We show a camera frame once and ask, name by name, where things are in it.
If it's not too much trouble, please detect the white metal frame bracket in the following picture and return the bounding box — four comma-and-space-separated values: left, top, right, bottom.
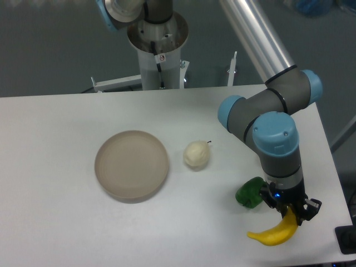
91, 75, 141, 92

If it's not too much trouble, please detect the white upright frame post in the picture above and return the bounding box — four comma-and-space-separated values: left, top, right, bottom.
227, 51, 238, 87

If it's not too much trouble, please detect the black device at table edge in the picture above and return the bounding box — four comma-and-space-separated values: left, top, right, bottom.
335, 225, 355, 255

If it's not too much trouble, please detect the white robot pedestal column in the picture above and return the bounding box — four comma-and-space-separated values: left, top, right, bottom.
127, 12, 189, 90

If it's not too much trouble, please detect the beige round plate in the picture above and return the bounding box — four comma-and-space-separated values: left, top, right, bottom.
95, 130, 169, 203

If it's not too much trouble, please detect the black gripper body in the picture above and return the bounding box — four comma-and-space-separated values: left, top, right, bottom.
260, 180, 307, 211

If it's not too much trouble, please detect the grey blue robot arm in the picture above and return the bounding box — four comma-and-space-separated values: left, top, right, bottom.
97, 1, 323, 225

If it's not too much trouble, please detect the black cable on pedestal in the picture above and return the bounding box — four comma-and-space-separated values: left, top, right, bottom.
150, 41, 165, 90

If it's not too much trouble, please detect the green bell pepper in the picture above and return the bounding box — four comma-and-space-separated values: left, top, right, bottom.
235, 176, 265, 209

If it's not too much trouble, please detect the pale white pear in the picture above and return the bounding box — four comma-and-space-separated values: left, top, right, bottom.
183, 140, 211, 170

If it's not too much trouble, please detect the yellow banana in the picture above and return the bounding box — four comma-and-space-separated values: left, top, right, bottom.
246, 207, 298, 246

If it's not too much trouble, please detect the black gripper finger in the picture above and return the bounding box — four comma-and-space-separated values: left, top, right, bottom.
260, 191, 288, 218
294, 198, 322, 225

